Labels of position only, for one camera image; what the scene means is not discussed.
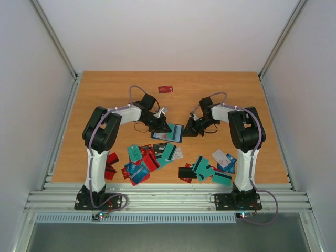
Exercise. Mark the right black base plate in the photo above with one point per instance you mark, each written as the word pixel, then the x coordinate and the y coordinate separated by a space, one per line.
pixel 225 202

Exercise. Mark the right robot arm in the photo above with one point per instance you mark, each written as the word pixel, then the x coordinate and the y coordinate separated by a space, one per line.
pixel 247 135

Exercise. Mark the blue leather card holder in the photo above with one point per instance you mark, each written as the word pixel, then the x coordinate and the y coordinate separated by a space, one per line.
pixel 160 136

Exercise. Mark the white floral card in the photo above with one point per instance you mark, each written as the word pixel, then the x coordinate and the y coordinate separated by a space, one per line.
pixel 221 158

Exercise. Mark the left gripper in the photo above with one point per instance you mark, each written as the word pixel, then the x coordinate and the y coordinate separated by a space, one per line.
pixel 164 124

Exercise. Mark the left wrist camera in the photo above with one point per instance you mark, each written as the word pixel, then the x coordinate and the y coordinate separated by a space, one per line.
pixel 162 111

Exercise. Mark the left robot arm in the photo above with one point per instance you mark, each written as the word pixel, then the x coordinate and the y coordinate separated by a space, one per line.
pixel 100 134

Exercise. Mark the red striped card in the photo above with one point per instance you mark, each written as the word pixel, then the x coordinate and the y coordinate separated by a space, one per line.
pixel 110 170
pixel 151 162

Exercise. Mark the teal striped card pair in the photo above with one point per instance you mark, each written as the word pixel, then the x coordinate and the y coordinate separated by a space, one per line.
pixel 202 168

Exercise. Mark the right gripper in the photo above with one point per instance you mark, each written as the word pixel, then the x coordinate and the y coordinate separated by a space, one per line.
pixel 197 125

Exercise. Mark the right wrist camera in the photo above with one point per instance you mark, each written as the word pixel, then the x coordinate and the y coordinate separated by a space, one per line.
pixel 193 115

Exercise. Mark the grey slotted cable duct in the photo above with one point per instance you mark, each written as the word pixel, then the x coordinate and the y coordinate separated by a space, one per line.
pixel 137 218

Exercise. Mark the black card lower centre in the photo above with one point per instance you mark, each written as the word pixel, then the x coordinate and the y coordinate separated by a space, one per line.
pixel 186 173

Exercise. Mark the blue card right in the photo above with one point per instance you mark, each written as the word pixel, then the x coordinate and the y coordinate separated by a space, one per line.
pixel 230 168

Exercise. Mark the red striped card left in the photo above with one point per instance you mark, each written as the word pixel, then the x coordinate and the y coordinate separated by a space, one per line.
pixel 110 170

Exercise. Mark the teal VIP card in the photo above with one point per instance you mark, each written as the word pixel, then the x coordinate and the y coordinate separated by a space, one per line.
pixel 134 153

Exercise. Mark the black VIP card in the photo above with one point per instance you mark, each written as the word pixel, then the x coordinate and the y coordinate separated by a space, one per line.
pixel 159 148

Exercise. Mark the red striped card centre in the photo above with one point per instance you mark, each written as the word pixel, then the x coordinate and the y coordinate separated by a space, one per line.
pixel 151 162

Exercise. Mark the blue card pile centre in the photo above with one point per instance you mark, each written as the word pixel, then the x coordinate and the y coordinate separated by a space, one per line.
pixel 136 173

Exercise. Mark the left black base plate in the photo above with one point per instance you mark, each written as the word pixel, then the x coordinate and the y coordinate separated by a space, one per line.
pixel 100 201

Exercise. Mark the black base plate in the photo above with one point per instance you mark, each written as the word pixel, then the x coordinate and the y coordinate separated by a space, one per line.
pixel 100 201
pixel 225 202

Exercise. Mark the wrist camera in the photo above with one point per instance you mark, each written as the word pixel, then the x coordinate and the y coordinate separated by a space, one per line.
pixel 162 111
pixel 193 115

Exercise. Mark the lone red card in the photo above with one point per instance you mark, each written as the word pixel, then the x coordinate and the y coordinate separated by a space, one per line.
pixel 165 89

